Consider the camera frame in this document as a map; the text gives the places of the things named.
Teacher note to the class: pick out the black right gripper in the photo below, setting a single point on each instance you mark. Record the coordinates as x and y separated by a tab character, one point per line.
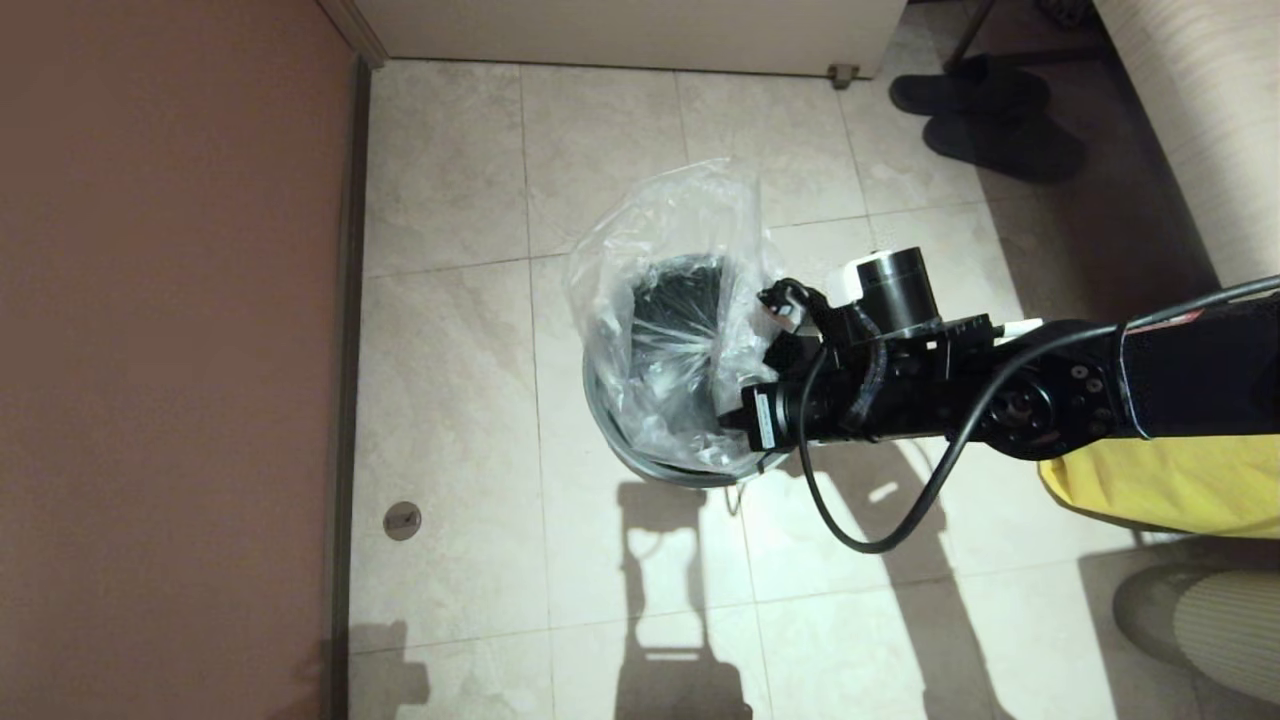
900	390

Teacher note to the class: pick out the clear plastic trash bag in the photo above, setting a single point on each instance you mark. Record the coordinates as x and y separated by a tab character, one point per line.
640	240

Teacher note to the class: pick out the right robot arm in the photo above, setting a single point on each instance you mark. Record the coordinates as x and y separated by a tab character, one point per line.
1200	370

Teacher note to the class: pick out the grey round trash bin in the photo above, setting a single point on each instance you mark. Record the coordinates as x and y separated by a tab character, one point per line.
690	476

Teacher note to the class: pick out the yellow bag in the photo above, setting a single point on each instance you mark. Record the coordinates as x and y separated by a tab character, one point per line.
1180	490

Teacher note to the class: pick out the small metal cabinet foot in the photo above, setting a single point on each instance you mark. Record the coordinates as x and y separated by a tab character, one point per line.
843	76

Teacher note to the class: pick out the beige striped bench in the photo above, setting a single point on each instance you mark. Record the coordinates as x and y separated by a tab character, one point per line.
1200	120

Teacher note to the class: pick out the grey ribbed round object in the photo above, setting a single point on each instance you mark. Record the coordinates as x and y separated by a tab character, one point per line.
1230	630

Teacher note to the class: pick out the white cabinet panel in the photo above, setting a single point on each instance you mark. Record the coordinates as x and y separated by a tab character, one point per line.
620	35

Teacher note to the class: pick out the round metal floor fitting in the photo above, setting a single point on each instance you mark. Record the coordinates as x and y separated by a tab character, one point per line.
403	521

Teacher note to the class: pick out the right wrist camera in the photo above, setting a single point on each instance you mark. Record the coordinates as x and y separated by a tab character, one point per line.
895	285

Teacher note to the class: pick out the beige door frame trim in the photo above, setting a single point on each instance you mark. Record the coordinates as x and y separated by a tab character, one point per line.
355	30

